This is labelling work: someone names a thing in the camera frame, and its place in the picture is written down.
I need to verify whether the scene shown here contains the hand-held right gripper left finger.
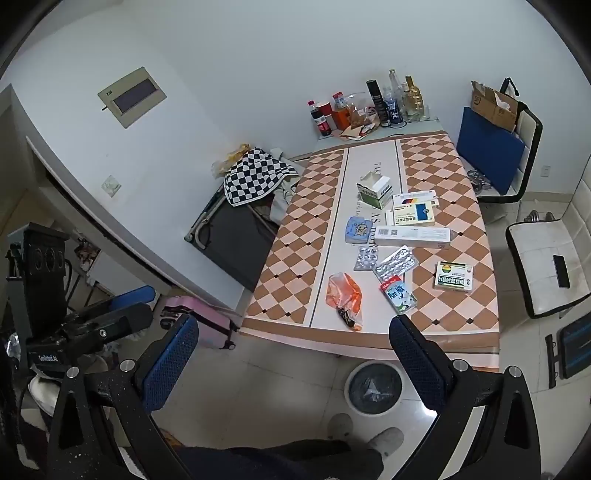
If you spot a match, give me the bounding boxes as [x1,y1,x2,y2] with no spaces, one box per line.
[46,314,199,480]

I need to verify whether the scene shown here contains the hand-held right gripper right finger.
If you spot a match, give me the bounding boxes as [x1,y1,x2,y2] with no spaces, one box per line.
[389,315,542,480]

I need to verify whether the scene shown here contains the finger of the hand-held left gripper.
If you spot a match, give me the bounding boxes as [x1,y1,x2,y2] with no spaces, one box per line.
[95,302,153,344]
[69,285,157,319]

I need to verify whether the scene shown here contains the white round waste bin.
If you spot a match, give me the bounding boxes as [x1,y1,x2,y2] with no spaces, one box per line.
[344,360,409,418]

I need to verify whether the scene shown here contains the large silver blister pack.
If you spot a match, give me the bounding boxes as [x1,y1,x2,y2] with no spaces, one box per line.
[373,246,420,283]

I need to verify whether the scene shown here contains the cream blue medicine box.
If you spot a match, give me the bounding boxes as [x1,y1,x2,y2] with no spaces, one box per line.
[392,203,435,228]

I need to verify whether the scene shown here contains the pink suitcase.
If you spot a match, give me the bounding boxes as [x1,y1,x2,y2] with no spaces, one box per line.
[163,295,239,350]

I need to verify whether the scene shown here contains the green white milk carton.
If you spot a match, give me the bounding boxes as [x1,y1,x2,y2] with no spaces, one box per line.
[379,274,419,315]

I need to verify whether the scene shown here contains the green yellow medicine box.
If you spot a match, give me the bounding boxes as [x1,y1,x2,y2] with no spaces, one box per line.
[433,261,475,294]

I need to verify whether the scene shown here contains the orange plastic bag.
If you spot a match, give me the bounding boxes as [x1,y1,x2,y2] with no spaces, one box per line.
[325,272,363,332]

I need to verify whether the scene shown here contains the small silver blister pack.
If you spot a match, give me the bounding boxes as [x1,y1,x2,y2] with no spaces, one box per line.
[353,246,379,272]

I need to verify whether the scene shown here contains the long white box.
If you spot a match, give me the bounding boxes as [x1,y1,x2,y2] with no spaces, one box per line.
[374,225,452,249]

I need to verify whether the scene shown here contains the blue tissue pack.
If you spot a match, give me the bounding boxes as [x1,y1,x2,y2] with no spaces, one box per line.
[345,216,376,244]

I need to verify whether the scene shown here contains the dining table with checkered top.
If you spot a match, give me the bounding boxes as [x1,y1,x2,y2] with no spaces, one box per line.
[239,131,502,370]

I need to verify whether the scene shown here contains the white box with colour stripes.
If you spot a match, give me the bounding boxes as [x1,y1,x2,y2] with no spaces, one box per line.
[392,190,440,208]

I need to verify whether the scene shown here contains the black and blue floor pad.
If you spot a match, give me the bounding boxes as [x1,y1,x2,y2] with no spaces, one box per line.
[545,311,591,389]

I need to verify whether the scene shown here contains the white padded chair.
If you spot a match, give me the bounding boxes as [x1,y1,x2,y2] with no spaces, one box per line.
[505,152,591,320]

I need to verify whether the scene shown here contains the black phone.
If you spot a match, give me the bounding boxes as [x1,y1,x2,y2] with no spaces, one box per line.
[553,254,572,289]

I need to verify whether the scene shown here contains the black white checkered cloth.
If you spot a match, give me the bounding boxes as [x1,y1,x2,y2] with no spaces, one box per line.
[223,148,299,208]

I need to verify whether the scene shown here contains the open green white medicine box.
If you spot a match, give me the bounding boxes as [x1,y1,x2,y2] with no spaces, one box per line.
[355,171,393,209]

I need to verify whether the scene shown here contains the yellow crumpled bag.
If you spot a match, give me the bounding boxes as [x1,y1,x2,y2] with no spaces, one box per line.
[224,144,252,167]

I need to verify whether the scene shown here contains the torn brown paper scraps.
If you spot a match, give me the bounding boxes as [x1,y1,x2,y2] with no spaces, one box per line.
[339,122,380,140]

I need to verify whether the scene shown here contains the clear snack bag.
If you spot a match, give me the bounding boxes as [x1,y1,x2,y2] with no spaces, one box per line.
[347,92,379,130]

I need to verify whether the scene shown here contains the black spray can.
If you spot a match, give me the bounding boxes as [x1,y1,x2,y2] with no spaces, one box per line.
[366,79,393,128]

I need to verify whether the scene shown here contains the gold glass bottle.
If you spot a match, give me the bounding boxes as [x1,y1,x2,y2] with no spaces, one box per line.
[401,75,426,123]

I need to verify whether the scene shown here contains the open cardboard box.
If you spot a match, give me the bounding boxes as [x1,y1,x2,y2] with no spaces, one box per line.
[470,80,521,133]

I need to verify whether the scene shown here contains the clear glass bottle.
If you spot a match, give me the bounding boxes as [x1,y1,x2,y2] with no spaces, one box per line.
[387,68,402,109]

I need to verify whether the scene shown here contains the black flat panel with frame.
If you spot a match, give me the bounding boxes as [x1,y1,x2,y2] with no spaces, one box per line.
[184,185,279,292]

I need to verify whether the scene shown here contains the beige wall fuse box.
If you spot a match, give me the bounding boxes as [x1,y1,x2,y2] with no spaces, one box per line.
[97,66,167,130]

